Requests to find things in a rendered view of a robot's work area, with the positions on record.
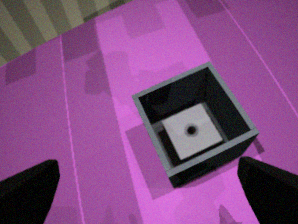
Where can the dark grey open box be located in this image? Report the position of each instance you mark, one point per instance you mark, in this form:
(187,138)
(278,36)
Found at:
(204,85)

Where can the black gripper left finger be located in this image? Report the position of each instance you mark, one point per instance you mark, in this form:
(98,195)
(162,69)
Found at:
(26,198)

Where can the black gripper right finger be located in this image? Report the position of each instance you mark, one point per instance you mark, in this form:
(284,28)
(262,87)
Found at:
(272,192)

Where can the grey square plate with hole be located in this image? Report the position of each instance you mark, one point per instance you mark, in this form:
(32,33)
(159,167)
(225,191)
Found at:
(191,133)

